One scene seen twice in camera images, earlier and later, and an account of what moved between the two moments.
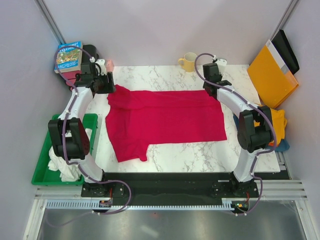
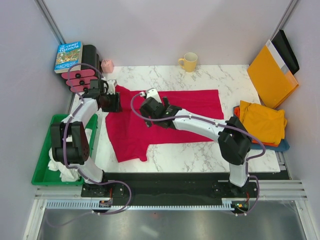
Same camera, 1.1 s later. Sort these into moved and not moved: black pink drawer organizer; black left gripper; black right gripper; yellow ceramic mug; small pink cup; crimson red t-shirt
Moved: black left gripper; black right gripper
Not moved: yellow ceramic mug; crimson red t-shirt; small pink cup; black pink drawer organizer
